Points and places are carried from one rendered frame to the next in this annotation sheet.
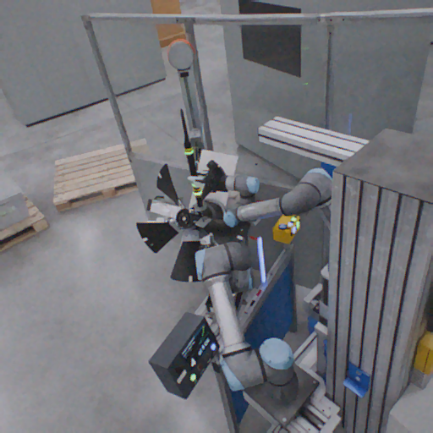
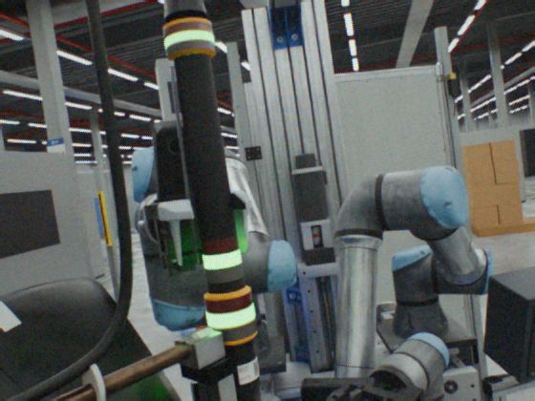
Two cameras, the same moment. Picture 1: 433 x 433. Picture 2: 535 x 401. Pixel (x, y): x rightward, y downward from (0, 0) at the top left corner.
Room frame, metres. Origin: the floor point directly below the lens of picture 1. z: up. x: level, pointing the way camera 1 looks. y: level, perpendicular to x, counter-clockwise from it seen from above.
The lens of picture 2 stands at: (2.06, 0.36, 1.52)
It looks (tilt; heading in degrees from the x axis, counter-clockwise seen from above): 3 degrees down; 219
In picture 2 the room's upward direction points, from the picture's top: 8 degrees counter-clockwise
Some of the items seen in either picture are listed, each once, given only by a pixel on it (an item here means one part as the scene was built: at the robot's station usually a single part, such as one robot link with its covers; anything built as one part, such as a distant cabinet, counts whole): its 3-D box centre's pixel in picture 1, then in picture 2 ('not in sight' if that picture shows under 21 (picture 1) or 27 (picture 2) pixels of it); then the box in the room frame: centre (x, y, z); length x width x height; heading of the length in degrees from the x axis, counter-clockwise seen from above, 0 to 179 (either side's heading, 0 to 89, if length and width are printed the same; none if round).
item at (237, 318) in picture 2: not in sight; (230, 313); (1.77, 0.07, 1.40); 0.04 x 0.04 x 0.01
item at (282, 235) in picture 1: (286, 228); not in sight; (1.77, -0.40, 1.02); 0.16 x 0.10 x 0.11; 141
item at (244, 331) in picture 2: not in sight; (232, 327); (1.77, 0.07, 1.39); 0.04 x 0.04 x 0.01
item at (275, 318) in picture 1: (263, 339); not in sight; (1.47, -0.15, 0.45); 0.82 x 0.02 x 0.66; 141
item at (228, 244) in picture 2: not in sight; (220, 243); (1.77, 0.07, 1.46); 0.03 x 0.03 x 0.01
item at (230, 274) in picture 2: not in sight; (224, 272); (1.77, 0.07, 1.44); 0.03 x 0.03 x 0.01
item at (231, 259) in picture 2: not in sight; (222, 258); (1.77, 0.07, 1.45); 0.03 x 0.03 x 0.01
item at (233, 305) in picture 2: not in sight; (228, 299); (1.77, 0.07, 1.41); 0.04 x 0.04 x 0.01
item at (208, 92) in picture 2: (193, 171); (209, 175); (1.77, 0.07, 1.53); 0.03 x 0.03 x 0.21
